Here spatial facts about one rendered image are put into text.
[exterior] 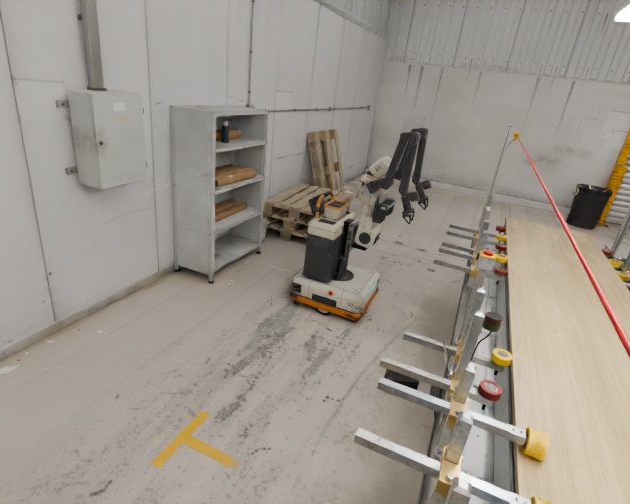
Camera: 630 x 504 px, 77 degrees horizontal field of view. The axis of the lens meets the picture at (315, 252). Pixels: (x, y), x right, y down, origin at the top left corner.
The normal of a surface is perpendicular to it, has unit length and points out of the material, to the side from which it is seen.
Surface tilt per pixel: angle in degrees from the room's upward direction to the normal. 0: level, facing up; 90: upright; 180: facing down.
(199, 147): 90
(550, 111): 90
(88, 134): 90
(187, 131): 90
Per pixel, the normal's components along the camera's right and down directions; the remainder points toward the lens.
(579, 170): -0.40, 0.32
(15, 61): 0.91, 0.26
